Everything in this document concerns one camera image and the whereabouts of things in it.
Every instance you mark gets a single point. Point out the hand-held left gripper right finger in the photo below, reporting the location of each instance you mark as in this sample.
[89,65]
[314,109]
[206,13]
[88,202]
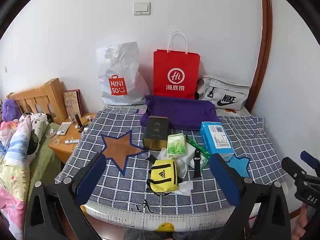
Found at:
[225,180]

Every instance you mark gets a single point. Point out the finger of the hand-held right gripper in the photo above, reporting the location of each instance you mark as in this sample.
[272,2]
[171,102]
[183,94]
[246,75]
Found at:
[310,158]
[293,167]

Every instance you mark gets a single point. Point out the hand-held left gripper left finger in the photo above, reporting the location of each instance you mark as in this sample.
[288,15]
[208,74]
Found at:
[90,177]

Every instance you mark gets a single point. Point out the white glove green cuff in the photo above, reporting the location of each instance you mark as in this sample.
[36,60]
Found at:
[186,165]

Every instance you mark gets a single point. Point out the green tissue pack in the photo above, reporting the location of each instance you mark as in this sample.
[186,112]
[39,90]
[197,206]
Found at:
[176,143]

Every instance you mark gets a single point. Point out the small yellow bag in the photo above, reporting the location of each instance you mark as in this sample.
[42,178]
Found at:
[163,176]

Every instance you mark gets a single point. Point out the person's right hand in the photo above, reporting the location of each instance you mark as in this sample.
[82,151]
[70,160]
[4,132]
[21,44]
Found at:
[301,221]

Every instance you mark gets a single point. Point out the grey checkered star blanket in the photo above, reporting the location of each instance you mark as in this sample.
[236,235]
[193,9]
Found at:
[120,187]

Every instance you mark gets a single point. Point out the wooden nightstand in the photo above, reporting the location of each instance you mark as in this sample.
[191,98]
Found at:
[67,150]

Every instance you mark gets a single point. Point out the white lip balm tube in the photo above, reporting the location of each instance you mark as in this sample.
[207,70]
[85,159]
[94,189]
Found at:
[70,141]

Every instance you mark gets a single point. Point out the blue tissue pack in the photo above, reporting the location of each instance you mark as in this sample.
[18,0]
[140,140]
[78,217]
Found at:
[217,137]

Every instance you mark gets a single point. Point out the green-edged clear zip bag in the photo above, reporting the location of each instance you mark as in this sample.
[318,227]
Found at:
[197,146]

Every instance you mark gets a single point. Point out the small black item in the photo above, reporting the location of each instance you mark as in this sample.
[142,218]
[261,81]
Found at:
[83,128]

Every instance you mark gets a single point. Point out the green bed sheet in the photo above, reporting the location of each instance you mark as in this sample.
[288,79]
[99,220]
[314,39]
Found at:
[45,155]

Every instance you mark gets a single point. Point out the clear glass cup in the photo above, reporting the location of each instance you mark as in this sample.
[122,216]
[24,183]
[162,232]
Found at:
[53,137]

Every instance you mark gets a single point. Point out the white flat packet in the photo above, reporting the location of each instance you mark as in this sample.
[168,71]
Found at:
[63,128]

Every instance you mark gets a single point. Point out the small brown bottle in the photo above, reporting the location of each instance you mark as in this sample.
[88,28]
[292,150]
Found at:
[78,121]

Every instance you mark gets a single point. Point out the panda print pillow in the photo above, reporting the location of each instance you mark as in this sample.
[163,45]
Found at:
[35,127]

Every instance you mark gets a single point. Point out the patterned book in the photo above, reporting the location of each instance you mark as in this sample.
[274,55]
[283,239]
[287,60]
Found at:
[72,102]

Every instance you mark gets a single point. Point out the duck printed bed sheet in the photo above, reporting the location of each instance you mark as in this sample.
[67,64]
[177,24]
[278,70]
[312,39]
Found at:
[155,220]

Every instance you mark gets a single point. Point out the colourful pastel quilt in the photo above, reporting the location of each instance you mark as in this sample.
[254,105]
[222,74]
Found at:
[12,160]

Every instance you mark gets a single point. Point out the black rectangular box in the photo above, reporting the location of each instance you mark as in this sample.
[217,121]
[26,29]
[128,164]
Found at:
[155,132]

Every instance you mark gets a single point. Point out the purple towel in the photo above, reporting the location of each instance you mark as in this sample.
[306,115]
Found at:
[180,111]

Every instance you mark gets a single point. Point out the grey sling bag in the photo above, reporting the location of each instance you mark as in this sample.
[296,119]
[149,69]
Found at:
[225,93]

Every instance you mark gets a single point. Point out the wooden headboard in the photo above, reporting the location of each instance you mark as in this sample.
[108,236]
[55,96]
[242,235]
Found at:
[42,97]

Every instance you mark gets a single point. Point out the white plastic shopping bag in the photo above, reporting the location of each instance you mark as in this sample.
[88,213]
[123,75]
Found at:
[120,77]

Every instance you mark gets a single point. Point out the purple plush toy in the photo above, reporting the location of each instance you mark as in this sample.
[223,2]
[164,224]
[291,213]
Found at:
[10,110]

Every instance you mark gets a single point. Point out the red paper bag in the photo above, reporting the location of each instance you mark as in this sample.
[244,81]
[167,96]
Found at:
[176,72]

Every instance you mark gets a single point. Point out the white light switch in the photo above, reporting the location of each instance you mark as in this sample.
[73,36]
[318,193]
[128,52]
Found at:
[142,8]

